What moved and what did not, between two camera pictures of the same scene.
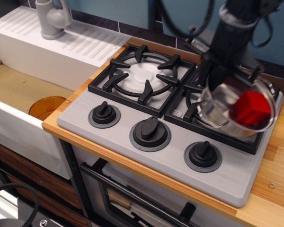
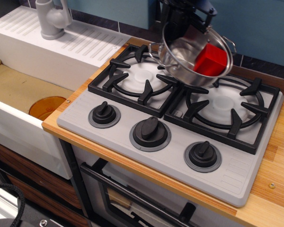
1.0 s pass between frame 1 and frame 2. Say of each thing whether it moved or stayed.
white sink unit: stayed
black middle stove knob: stayed
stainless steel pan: moved
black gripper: moved
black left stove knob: stayed
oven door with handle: stayed
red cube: moved
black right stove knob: stayed
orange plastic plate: stayed
